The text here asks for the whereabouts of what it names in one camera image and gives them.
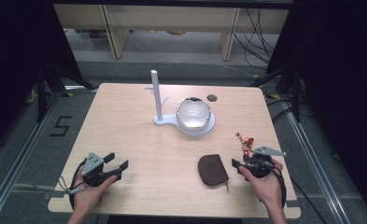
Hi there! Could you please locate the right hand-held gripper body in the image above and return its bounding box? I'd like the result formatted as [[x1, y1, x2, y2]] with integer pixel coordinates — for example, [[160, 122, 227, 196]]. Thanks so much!
[[242, 146, 288, 179]]

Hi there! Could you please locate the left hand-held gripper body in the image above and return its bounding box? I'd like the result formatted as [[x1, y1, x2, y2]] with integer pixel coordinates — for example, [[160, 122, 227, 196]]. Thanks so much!
[[81, 151, 117, 188]]

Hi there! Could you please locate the red and orange keychain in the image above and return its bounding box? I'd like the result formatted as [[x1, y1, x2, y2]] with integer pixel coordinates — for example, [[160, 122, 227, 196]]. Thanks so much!
[[235, 131, 256, 158]]

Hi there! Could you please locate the person's right hand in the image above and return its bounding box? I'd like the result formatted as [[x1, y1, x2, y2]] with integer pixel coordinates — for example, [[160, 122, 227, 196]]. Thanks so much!
[[238, 158, 285, 209]]

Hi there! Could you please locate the person's left hand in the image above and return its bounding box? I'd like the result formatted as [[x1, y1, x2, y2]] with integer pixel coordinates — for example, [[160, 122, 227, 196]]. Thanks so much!
[[73, 175, 119, 217]]

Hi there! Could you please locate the brown zip pouch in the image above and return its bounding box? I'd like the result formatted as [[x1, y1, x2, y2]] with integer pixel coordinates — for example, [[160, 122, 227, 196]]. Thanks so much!
[[197, 153, 231, 193]]

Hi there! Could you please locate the silver shell-shaped dish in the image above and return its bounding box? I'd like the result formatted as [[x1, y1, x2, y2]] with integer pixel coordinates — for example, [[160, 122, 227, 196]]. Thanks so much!
[[175, 96, 212, 132]]

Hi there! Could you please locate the white stand with pole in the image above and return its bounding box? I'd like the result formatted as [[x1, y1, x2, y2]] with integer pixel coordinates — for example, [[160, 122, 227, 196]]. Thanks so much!
[[143, 69, 217, 137]]

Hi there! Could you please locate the black metal stand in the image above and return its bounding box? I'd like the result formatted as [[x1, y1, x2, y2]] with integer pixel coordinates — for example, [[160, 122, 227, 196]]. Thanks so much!
[[35, 61, 97, 123], [248, 60, 303, 123]]

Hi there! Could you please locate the dark curtain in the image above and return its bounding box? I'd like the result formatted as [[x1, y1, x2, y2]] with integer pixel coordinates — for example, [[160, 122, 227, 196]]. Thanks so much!
[[265, 0, 367, 217], [0, 0, 83, 155]]

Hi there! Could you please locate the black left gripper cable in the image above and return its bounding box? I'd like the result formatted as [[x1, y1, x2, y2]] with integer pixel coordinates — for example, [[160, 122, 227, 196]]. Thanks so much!
[[68, 158, 90, 210]]

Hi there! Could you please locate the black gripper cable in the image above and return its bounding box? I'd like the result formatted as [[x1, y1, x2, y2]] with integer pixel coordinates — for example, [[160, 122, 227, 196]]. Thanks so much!
[[266, 161, 288, 209], [68, 158, 90, 210]]

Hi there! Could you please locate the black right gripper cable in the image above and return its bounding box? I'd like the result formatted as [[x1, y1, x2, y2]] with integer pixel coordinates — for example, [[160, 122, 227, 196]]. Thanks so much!
[[266, 161, 288, 209]]

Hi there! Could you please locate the grey left gripper cable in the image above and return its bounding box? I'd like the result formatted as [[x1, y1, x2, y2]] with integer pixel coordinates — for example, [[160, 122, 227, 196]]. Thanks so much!
[[58, 175, 87, 196]]

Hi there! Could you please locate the aluminium floor rail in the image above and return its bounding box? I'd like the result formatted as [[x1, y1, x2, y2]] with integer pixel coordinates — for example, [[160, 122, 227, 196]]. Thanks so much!
[[0, 89, 65, 224], [283, 104, 351, 224]]

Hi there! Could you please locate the black floor cable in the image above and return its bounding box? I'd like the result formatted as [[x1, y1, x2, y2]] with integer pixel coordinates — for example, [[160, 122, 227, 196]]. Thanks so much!
[[289, 176, 329, 224]]

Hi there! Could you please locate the thin white floor cable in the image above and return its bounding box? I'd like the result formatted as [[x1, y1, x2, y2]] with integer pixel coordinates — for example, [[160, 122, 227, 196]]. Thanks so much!
[[214, 61, 258, 79]]

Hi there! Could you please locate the bundle of black floor cables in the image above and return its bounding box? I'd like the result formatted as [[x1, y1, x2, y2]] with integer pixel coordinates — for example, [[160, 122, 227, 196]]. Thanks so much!
[[233, 7, 278, 72]]

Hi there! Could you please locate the white desk frame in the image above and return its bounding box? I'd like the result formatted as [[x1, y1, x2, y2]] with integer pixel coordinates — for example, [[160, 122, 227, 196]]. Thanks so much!
[[52, 3, 290, 63]]

